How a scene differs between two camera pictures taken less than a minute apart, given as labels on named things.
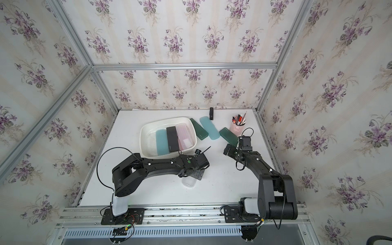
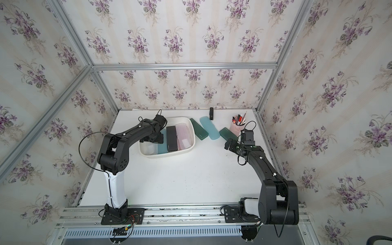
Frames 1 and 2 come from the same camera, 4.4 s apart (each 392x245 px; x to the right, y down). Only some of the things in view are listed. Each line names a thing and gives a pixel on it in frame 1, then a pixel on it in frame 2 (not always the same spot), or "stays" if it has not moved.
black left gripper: (199, 174) -> (159, 140)
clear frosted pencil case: (189, 181) -> (148, 148)
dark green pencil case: (201, 133) stays
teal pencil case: (162, 142) stays
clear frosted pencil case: (185, 137) stays
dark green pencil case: (228, 136) stays
